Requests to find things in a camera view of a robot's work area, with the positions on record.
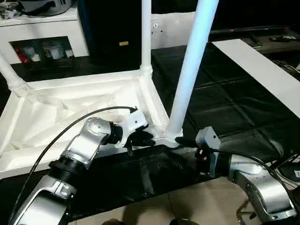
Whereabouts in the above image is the white plastic table leg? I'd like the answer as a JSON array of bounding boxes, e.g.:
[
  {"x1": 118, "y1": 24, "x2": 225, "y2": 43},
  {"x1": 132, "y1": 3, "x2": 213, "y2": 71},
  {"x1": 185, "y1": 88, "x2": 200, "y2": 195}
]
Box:
[
  {"x1": 164, "y1": 0, "x2": 220, "y2": 142},
  {"x1": 140, "y1": 0, "x2": 153, "y2": 74},
  {"x1": 0, "y1": 50, "x2": 31, "y2": 92}
]

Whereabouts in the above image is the white plastic table top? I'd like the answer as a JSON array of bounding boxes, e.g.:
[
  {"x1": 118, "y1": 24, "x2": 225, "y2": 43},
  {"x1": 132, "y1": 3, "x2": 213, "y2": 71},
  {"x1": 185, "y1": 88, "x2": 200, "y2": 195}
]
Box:
[{"x1": 0, "y1": 67, "x2": 185, "y2": 180}]

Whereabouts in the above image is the black router with label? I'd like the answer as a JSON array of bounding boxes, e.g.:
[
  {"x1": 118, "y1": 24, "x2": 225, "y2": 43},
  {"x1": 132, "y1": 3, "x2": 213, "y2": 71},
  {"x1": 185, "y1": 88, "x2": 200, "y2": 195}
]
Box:
[{"x1": 274, "y1": 164, "x2": 300, "y2": 183}]

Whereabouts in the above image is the white flat board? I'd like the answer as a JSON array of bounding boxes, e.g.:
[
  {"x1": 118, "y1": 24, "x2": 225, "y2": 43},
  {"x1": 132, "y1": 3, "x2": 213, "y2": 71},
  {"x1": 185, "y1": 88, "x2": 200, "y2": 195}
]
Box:
[{"x1": 212, "y1": 38, "x2": 300, "y2": 112}]

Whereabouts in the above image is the black bar with red light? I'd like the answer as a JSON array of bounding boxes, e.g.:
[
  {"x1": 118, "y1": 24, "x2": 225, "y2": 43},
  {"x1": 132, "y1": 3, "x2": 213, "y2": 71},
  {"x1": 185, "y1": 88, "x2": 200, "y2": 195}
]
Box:
[{"x1": 208, "y1": 25, "x2": 291, "y2": 35}]

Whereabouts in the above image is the white cabinet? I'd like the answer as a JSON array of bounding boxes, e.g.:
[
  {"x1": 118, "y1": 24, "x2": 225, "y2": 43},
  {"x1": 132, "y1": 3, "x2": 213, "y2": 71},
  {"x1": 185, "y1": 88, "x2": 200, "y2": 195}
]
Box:
[{"x1": 0, "y1": 0, "x2": 90, "y2": 65}]

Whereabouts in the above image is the black remote control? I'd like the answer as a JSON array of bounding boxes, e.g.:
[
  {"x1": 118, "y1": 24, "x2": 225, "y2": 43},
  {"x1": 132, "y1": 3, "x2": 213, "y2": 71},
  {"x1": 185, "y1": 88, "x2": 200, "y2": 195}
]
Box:
[{"x1": 270, "y1": 35, "x2": 300, "y2": 42}]

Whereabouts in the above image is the dark grey helmet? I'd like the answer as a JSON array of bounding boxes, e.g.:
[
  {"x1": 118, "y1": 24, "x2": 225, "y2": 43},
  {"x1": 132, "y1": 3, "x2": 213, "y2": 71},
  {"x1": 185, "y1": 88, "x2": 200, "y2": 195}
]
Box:
[{"x1": 23, "y1": 0, "x2": 78, "y2": 17}]

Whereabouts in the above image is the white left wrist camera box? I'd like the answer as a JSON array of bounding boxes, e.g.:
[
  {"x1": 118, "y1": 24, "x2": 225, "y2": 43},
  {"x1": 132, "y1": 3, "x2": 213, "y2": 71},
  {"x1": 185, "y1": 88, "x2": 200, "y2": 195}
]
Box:
[{"x1": 114, "y1": 110, "x2": 149, "y2": 148}]

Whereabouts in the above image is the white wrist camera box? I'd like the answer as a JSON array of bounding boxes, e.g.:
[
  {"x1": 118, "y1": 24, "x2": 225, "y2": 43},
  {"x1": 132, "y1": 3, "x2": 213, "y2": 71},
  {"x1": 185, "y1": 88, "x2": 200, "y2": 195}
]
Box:
[
  {"x1": 195, "y1": 126, "x2": 221, "y2": 178},
  {"x1": 114, "y1": 110, "x2": 149, "y2": 148}
]

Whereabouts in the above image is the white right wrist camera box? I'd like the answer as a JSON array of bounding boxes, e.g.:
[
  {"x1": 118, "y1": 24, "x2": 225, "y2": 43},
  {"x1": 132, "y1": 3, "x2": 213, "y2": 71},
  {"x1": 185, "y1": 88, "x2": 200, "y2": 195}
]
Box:
[{"x1": 195, "y1": 126, "x2": 221, "y2": 178}]

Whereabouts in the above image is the chrome metal frame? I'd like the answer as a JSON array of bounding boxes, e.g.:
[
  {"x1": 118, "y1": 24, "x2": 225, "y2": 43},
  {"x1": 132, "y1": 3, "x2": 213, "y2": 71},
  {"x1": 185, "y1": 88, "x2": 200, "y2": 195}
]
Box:
[{"x1": 236, "y1": 199, "x2": 258, "y2": 225}]

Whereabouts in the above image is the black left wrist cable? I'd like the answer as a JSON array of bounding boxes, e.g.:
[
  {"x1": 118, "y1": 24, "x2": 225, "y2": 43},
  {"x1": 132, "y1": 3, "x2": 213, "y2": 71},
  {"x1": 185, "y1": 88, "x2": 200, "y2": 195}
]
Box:
[{"x1": 8, "y1": 106, "x2": 138, "y2": 223}]

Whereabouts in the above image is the black metal table frame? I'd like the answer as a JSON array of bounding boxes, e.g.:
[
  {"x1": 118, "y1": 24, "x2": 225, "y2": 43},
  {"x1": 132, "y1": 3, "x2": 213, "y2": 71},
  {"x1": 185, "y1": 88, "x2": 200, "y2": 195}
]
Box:
[{"x1": 267, "y1": 153, "x2": 300, "y2": 170}]

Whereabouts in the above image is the black tangled strap bundle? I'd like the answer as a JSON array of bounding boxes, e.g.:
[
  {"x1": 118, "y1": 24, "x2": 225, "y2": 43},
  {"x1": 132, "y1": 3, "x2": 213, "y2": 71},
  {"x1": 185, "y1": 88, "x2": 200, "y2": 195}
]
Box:
[{"x1": 0, "y1": 6, "x2": 22, "y2": 20}]

